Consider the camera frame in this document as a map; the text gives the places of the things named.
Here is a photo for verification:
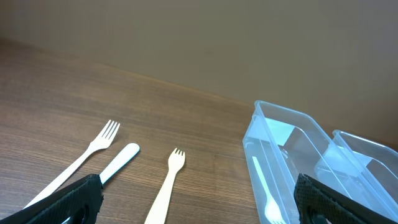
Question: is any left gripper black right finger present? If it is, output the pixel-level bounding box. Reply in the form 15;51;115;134
294;173;395;224

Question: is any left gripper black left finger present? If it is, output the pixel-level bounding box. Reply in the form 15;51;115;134
1;174;104;224

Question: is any white fork in container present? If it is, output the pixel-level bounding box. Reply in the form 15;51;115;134
252;156;286;224

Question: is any right clear plastic container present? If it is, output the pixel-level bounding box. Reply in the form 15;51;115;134
315;130;397;222

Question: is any clear plastic container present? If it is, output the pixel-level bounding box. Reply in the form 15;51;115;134
315;130;397;222
242;100;398;224

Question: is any left clear plastic container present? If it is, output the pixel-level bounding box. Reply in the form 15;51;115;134
242;100;398;224

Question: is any white plastic fork far left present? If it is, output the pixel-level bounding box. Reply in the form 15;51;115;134
24;120;120;208

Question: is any cream wooden fork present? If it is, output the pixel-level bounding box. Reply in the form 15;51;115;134
144;148;185;224

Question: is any white fork rounded handle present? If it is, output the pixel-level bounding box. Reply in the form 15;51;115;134
60;142;141;224

